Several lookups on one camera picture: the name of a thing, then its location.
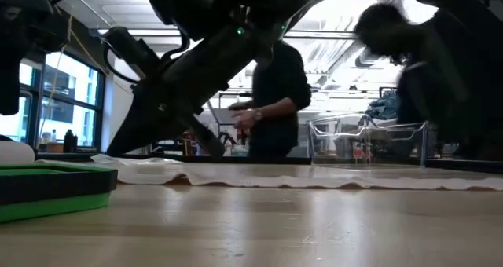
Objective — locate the clear plastic bin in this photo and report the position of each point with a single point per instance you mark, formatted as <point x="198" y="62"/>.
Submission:
<point x="367" y="149"/>

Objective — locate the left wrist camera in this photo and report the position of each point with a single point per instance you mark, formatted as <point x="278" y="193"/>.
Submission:
<point x="51" y="33"/>

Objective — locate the ceiling light strip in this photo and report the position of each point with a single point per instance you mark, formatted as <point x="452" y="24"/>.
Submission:
<point x="157" y="31"/>

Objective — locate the dark bottle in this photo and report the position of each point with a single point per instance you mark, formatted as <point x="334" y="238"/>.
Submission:
<point x="70" y="141"/>

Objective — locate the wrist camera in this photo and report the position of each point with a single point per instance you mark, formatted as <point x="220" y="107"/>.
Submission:
<point x="51" y="33"/>
<point x="125" y="49"/>

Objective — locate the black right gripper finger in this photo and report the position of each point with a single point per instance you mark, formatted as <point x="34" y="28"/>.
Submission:
<point x="131" y="118"/>
<point x="157" y="127"/>

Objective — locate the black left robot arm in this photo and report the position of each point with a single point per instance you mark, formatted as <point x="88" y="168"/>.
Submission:
<point x="19" y="0"/>

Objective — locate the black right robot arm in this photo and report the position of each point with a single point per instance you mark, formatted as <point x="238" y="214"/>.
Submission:
<point x="204" y="8"/>

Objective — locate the blue cloth pile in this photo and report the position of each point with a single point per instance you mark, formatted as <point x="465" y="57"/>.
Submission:
<point x="387" y="106"/>

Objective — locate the green and black square tray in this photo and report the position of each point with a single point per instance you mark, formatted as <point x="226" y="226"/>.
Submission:
<point x="47" y="188"/>

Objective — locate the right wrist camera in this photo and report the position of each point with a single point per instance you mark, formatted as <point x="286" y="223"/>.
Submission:
<point x="125" y="49"/>

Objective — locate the person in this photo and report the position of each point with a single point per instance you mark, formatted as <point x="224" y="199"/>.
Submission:
<point x="432" y="82"/>
<point x="275" y="82"/>

